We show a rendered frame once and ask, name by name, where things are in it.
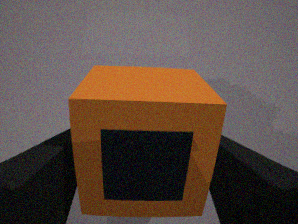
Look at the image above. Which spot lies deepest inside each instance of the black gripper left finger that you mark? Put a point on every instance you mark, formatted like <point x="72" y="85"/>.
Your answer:
<point x="37" y="186"/>

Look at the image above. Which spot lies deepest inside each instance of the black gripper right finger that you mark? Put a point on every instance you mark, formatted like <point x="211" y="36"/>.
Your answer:
<point x="248" y="188"/>

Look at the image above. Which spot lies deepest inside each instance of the orange block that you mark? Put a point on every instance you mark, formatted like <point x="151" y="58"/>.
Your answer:
<point x="145" y="141"/>

